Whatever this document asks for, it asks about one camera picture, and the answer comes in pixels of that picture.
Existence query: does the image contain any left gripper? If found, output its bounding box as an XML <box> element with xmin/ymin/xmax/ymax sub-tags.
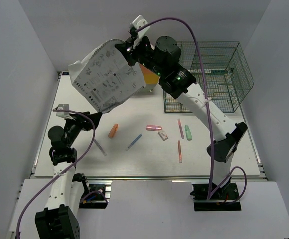
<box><xmin>64</xmin><ymin>112</ymin><xmax>102</xmax><ymax>147</ymax></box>

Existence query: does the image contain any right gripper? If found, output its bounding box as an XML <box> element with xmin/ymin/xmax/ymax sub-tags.
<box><xmin>116</xmin><ymin>34</ymin><xmax>166</xmax><ymax>77</ymax></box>

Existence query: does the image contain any white paper booklet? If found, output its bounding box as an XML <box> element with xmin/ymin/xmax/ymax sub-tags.
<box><xmin>68</xmin><ymin>39</ymin><xmax>146</xmax><ymax>113</ymax></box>

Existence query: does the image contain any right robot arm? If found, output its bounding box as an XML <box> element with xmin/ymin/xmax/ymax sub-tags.
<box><xmin>115</xmin><ymin>36</ymin><xmax>247</xmax><ymax>200</ymax></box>

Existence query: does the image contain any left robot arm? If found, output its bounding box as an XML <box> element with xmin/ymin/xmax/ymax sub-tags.
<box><xmin>35</xmin><ymin>112</ymin><xmax>102</xmax><ymax>239</ymax></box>

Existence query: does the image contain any orange highlighter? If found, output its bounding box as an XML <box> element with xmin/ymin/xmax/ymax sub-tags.
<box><xmin>108</xmin><ymin>124</ymin><xmax>119</xmax><ymax>139</ymax></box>

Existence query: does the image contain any purple pen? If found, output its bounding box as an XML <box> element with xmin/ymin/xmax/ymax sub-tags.
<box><xmin>94</xmin><ymin>139</ymin><xmax>107</xmax><ymax>156</ymax></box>

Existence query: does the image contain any round drawer storage box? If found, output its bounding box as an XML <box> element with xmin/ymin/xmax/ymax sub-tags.
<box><xmin>139</xmin><ymin>63</ymin><xmax>159</xmax><ymax>93</ymax></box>

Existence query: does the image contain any blue pen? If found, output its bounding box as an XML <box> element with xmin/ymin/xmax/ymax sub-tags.
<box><xmin>126</xmin><ymin>134</ymin><xmax>142</xmax><ymax>151</ymax></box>

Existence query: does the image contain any pink highlighter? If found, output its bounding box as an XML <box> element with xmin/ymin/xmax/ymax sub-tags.
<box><xmin>146</xmin><ymin>125</ymin><xmax>162</xmax><ymax>131</ymax></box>

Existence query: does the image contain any white eraser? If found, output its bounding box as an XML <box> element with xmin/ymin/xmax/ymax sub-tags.
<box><xmin>158</xmin><ymin>130</ymin><xmax>168</xmax><ymax>141</ymax></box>

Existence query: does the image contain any pink pen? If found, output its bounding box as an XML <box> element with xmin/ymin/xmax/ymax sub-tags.
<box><xmin>177</xmin><ymin>119</ymin><xmax>184</xmax><ymax>139</ymax></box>

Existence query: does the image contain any orange pen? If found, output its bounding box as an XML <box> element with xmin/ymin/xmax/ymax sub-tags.
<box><xmin>177</xmin><ymin>140</ymin><xmax>182</xmax><ymax>163</ymax></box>

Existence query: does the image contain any green highlighter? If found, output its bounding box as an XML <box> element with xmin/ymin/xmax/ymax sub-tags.
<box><xmin>185</xmin><ymin>125</ymin><xmax>192</xmax><ymax>141</ymax></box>

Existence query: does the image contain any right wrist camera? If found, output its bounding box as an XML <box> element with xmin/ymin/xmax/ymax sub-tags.
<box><xmin>129</xmin><ymin>15</ymin><xmax>150</xmax><ymax>39</ymax></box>

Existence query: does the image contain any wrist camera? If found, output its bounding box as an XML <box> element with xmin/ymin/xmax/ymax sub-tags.
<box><xmin>54</xmin><ymin>104</ymin><xmax>72</xmax><ymax>119</ymax></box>
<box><xmin>129</xmin><ymin>15</ymin><xmax>150</xmax><ymax>39</ymax></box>

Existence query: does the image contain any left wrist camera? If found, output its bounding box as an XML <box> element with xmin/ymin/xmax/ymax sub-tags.
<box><xmin>54</xmin><ymin>104</ymin><xmax>72</xmax><ymax>119</ymax></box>

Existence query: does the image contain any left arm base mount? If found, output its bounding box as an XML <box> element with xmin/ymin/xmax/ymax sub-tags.
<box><xmin>79</xmin><ymin>181</ymin><xmax>111</xmax><ymax>209</ymax></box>

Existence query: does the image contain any green wire mesh organizer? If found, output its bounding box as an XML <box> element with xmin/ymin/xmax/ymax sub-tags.
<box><xmin>163</xmin><ymin>41</ymin><xmax>254</xmax><ymax>113</ymax></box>

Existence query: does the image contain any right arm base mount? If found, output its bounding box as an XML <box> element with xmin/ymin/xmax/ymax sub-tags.
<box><xmin>190</xmin><ymin>183</ymin><xmax>242</xmax><ymax>212</ymax></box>

